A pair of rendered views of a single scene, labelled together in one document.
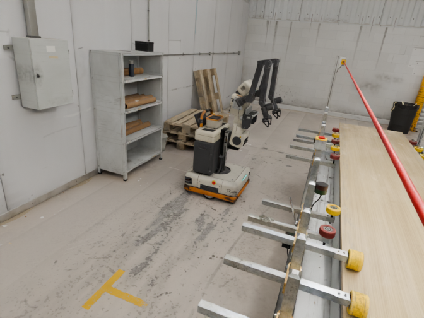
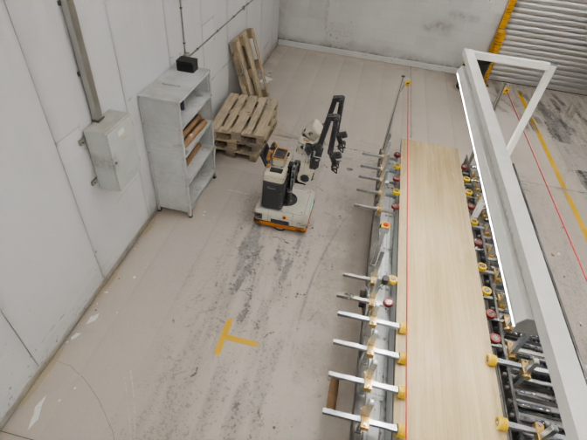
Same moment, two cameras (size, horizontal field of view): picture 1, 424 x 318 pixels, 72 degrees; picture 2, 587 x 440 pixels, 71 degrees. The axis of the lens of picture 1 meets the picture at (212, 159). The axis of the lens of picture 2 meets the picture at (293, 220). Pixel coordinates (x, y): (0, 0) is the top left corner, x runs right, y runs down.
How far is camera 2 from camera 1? 1.95 m
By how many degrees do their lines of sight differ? 23
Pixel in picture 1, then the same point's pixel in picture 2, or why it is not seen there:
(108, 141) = (169, 182)
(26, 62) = (104, 153)
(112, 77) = (169, 124)
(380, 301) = (413, 351)
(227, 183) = (297, 218)
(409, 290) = (429, 341)
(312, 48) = not seen: outside the picture
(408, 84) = (485, 25)
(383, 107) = (455, 53)
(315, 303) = (380, 344)
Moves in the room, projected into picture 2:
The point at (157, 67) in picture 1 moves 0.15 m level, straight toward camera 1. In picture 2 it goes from (203, 84) to (205, 90)
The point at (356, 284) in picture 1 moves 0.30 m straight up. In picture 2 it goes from (403, 342) to (414, 319)
